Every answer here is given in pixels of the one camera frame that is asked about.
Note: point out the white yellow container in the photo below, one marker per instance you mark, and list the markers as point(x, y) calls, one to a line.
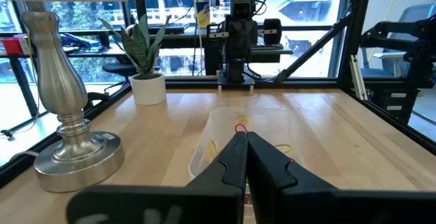
point(203, 9)

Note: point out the black articulated stand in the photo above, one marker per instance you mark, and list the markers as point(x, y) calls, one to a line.
point(391, 36)

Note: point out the silver metal bracket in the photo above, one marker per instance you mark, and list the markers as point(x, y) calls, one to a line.
point(359, 77)

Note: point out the red box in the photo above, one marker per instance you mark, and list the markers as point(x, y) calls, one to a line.
point(12, 45)

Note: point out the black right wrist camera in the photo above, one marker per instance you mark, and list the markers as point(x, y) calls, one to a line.
point(242, 6)

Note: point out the red long rubber band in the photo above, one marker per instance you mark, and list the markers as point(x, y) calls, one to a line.
point(240, 125)

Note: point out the grey office chair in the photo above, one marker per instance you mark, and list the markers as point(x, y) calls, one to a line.
point(419, 13)

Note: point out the white shade silver table lamp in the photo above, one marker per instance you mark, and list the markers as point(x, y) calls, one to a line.
point(61, 81)

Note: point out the black round stool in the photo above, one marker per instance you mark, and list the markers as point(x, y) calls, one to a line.
point(119, 68)

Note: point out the clear plastic bin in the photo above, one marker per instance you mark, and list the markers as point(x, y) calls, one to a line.
point(265, 122)

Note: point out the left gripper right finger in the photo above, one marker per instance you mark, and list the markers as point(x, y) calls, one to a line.
point(289, 200)

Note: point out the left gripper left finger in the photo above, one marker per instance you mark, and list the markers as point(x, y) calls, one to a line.
point(204, 200)

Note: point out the yellow thin rubber band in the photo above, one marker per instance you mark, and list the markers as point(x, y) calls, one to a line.
point(284, 145)
point(208, 152)

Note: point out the yellow long rubber band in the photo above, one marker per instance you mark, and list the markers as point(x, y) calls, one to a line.
point(242, 118)

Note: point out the black box with white labels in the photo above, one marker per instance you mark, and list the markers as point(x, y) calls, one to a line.
point(391, 105)

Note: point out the snake plant in white pot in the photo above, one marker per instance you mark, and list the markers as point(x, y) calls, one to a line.
point(148, 91)

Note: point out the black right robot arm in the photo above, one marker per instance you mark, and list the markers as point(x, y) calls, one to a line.
point(272, 30)

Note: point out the blue object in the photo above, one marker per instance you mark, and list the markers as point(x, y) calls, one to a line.
point(78, 42)

